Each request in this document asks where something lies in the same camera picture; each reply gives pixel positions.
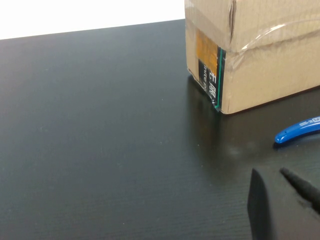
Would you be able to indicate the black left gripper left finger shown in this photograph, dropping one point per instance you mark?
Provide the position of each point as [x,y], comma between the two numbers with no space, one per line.
[260,212]

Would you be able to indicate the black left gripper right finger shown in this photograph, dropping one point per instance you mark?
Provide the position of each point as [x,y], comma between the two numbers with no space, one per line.
[305,192]

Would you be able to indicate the brown cardboard box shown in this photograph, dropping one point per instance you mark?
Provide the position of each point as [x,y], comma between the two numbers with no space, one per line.
[262,57]

